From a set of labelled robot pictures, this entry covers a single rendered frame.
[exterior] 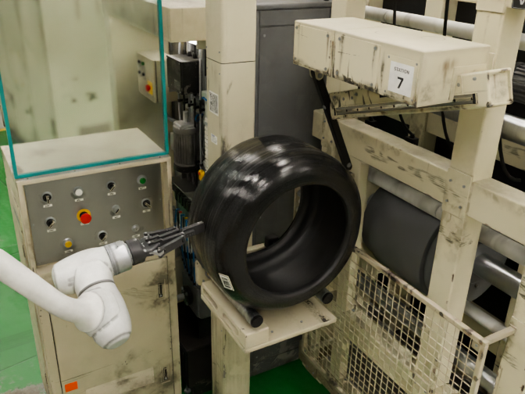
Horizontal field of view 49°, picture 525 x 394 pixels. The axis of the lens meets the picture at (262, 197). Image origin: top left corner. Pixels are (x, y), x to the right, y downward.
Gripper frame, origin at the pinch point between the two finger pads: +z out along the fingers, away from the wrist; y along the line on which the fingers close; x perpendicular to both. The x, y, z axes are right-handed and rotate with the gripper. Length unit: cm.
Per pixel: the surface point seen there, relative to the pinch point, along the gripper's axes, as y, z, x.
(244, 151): 6.1, 22.9, -16.7
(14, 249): 243, -51, 117
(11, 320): 160, -64, 115
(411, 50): -31, 56, -48
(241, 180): -5.3, 15.6, -13.6
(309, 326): -10, 32, 47
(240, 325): -5.4, 8.2, 38.0
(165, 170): 53, 11, 4
